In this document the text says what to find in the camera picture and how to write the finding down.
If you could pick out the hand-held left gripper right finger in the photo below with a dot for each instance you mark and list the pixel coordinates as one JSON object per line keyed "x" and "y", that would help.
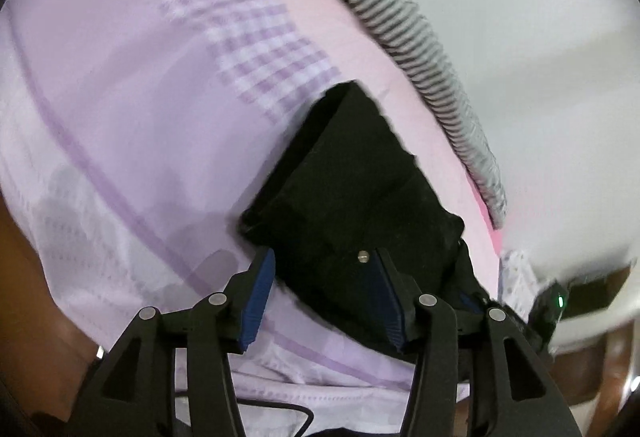
{"x": 391, "y": 307}

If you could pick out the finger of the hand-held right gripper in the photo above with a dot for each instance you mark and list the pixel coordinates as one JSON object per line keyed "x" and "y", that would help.
{"x": 470, "y": 302}

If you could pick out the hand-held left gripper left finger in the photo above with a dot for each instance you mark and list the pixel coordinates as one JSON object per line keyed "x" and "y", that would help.
{"x": 257, "y": 297}

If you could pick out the black pants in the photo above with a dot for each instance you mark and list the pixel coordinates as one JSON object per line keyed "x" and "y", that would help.
{"x": 350, "y": 197}

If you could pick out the white dotted pillow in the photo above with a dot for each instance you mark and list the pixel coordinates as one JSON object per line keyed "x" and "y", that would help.
{"x": 517, "y": 279}

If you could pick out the dark wooden furniture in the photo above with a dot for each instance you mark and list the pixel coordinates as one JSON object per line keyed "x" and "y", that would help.
{"x": 597, "y": 292}

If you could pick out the pink purple checked bed sheet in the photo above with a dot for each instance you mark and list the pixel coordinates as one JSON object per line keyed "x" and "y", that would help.
{"x": 140, "y": 142}

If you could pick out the grey white striped blanket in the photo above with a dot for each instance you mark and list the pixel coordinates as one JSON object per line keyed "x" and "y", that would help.
{"x": 400, "y": 27}

